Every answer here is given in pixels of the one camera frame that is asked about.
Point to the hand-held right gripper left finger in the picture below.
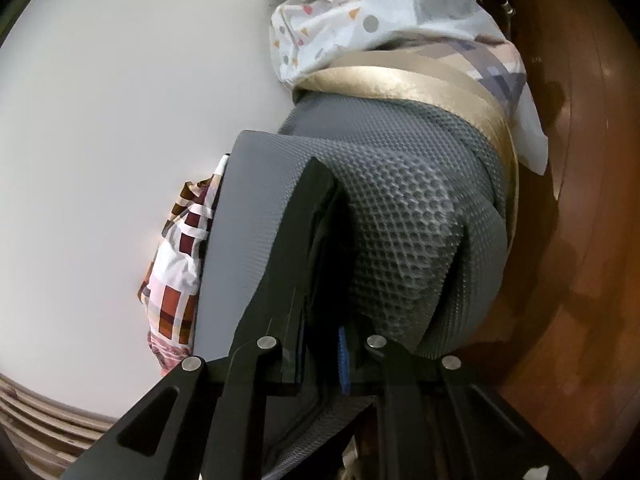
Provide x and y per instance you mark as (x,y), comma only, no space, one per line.
(292,350)

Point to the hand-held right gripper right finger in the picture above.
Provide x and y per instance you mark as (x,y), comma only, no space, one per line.
(344,362)

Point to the black pants with orange lining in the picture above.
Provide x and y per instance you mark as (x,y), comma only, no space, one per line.
(322,240)

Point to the checked brown and white pillow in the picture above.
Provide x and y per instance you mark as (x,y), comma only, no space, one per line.
(175,280)

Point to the grey mesh mattress mat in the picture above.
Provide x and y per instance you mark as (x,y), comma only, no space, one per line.
(415,210)

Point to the beige curtain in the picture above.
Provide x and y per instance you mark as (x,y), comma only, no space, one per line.
(35,420)

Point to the gold fabric band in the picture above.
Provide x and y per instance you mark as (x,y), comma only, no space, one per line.
(400,82)

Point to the white dotted bedsheet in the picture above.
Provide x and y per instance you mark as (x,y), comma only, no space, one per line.
(395,5)

